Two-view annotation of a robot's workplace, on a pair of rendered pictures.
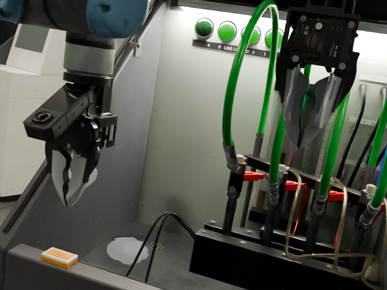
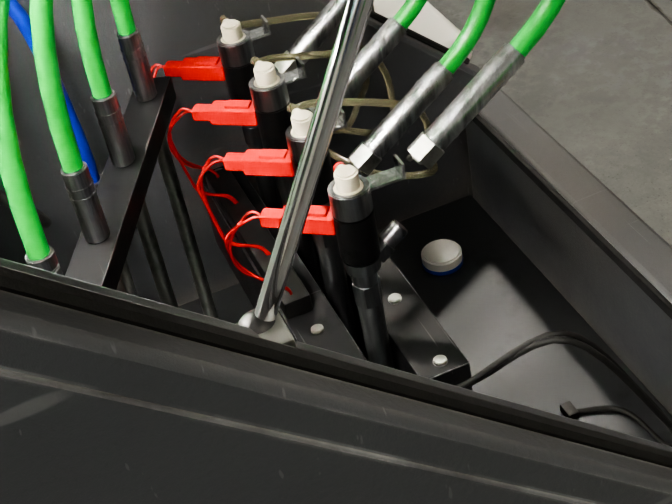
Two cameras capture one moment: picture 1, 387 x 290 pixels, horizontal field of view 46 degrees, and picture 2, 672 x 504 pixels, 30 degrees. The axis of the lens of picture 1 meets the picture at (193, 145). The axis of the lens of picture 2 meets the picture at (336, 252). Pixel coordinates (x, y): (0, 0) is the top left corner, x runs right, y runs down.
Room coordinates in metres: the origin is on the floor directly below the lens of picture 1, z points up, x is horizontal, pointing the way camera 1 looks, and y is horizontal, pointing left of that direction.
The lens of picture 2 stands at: (1.21, 0.47, 1.61)
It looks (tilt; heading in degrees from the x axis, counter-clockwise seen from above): 38 degrees down; 238
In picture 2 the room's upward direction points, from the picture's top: 11 degrees counter-clockwise
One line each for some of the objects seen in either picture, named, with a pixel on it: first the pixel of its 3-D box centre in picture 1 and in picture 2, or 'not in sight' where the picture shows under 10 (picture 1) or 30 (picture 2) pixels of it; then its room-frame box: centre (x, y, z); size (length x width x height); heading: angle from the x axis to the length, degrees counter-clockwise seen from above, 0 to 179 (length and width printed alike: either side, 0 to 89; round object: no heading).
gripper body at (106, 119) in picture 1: (85, 112); not in sight; (0.71, 0.18, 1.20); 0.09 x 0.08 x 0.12; 162
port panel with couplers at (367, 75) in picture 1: (371, 132); not in sight; (1.04, -0.40, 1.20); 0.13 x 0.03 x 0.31; 74
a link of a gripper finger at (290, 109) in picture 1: (291, 107); not in sight; (0.52, -0.10, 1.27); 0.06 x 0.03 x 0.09; 164
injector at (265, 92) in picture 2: (311, 236); (303, 187); (0.80, -0.24, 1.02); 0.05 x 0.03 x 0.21; 164
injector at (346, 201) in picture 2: (228, 214); (384, 299); (0.84, -0.09, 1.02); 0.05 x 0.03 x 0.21; 164
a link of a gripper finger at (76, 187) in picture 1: (85, 178); not in sight; (0.70, 0.16, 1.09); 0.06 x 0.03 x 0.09; 162
